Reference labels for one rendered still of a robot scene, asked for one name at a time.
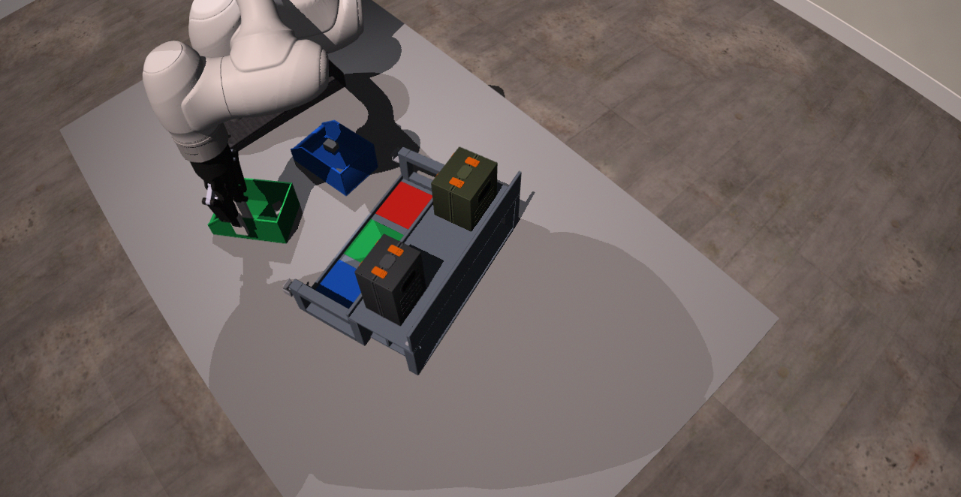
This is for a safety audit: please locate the green bin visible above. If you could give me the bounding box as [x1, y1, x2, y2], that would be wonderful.
[208, 178, 300, 244]

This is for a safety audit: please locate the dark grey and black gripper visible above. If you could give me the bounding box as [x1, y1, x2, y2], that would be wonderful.
[190, 143, 253, 236]

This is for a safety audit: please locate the blue bin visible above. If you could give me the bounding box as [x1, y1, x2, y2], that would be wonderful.
[291, 120, 378, 196]

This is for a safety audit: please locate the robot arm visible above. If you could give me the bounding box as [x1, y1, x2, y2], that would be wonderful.
[143, 0, 364, 163]

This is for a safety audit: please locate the black metal shelf rack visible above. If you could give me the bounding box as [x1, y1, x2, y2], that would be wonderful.
[282, 147, 522, 375]

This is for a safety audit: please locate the black case with orange latches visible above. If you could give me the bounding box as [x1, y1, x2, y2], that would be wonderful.
[355, 234, 426, 326]

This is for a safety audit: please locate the olive green tool case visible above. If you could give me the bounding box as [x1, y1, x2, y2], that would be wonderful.
[431, 147, 498, 231]

